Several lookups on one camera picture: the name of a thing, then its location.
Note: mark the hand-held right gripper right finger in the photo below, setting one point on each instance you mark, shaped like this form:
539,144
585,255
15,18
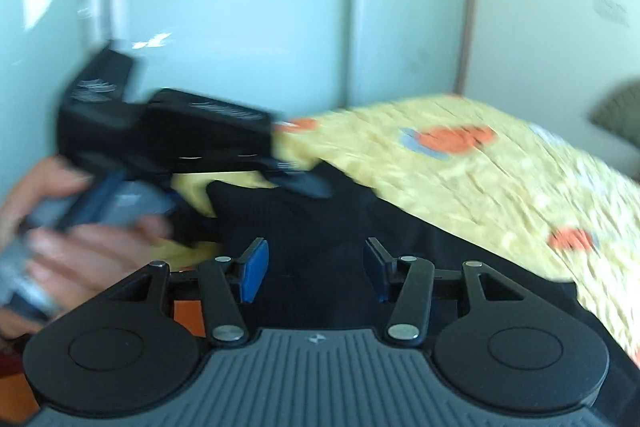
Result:
378,268

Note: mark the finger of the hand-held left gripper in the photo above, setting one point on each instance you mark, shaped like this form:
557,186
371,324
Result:
305,185

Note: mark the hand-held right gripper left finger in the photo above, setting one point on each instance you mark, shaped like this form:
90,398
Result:
252,271

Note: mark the black pants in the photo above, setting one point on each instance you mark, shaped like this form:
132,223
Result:
320,227

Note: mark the person's left hand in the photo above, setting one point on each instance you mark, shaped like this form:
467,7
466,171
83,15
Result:
95,252

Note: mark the yellow carrot print blanket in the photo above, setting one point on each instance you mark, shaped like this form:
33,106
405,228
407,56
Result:
500,177

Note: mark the green padded headboard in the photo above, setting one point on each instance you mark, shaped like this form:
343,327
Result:
620,109

